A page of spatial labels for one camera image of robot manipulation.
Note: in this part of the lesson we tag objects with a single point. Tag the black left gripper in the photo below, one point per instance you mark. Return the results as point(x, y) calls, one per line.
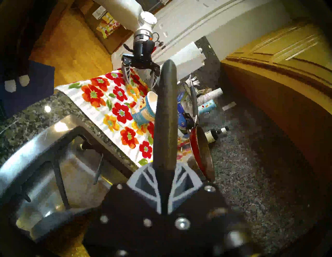
point(141, 59)

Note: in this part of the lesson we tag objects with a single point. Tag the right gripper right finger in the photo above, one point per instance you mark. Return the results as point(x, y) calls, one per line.
point(202, 228)

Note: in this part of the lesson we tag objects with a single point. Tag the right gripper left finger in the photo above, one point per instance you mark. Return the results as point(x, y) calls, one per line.
point(129, 220)

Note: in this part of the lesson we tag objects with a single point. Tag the white blue oatmeal paper cup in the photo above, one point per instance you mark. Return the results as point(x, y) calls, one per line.
point(145, 108)

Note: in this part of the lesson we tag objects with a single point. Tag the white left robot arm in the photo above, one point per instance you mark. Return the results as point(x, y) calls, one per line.
point(122, 10)

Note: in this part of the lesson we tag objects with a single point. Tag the steel pot with red inside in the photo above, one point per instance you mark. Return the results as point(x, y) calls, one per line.
point(202, 150)

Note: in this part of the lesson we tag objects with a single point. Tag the floral kitchen towel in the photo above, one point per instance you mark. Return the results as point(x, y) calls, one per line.
point(103, 103)

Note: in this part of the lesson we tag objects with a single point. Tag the white paper towel roll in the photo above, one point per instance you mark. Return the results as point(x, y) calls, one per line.
point(186, 59)

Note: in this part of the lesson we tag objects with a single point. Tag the white utensil holder cup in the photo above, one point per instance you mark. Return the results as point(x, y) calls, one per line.
point(193, 81)

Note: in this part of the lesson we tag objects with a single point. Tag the blue foil box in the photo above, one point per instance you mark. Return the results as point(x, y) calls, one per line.
point(182, 116)

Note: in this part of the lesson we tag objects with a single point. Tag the hanging floral dish towel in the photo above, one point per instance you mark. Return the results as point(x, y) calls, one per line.
point(107, 26)

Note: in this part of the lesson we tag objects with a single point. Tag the stack of white paper cups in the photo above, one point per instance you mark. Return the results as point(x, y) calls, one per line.
point(210, 95)

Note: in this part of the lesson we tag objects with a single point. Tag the light blue patterned cup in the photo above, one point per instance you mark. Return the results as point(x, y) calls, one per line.
point(207, 106)

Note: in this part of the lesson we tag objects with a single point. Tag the white panel door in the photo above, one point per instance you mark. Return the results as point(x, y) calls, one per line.
point(194, 20)

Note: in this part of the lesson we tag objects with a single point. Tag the black cast iron grate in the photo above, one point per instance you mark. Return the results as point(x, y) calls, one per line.
point(61, 181)

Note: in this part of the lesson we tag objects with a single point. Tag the dark bottle with white label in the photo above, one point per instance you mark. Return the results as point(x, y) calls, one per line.
point(214, 134)

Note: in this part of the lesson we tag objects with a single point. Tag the dark blue cloth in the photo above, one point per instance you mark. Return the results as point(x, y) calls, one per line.
point(31, 88)

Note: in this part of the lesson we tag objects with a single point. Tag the stainless steel gas cooktop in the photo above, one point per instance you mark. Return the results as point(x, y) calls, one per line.
point(31, 150)

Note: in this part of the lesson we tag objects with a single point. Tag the wooden upper cabinet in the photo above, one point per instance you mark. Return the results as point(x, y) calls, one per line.
point(285, 77)

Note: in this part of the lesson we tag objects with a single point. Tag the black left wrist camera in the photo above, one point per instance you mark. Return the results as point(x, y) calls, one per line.
point(147, 48)

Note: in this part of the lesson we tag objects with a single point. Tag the white backsplash switch plate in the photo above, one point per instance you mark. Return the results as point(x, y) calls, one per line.
point(229, 106)

